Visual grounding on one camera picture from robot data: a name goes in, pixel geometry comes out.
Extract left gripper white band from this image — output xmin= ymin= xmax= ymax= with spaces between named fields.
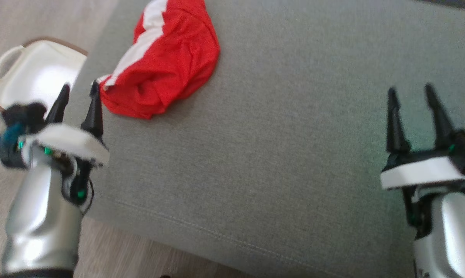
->
xmin=24 ymin=81 xmax=110 ymax=205

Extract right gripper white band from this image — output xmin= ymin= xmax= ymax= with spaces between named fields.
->
xmin=380 ymin=83 xmax=465 ymax=238

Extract red white shirt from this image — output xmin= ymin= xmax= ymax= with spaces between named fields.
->
xmin=93 ymin=0 xmax=221 ymax=120

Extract white laundry basket brown rim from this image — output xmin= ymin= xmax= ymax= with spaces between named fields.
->
xmin=0 ymin=37 xmax=88 ymax=113

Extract large grey sofa seat cushion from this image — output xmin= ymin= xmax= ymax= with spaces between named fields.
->
xmin=63 ymin=0 xmax=465 ymax=278

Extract left camera cable blue plug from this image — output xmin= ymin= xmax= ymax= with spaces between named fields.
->
xmin=0 ymin=123 xmax=25 ymax=277

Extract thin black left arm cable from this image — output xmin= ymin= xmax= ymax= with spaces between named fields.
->
xmin=80 ymin=180 xmax=96 ymax=215

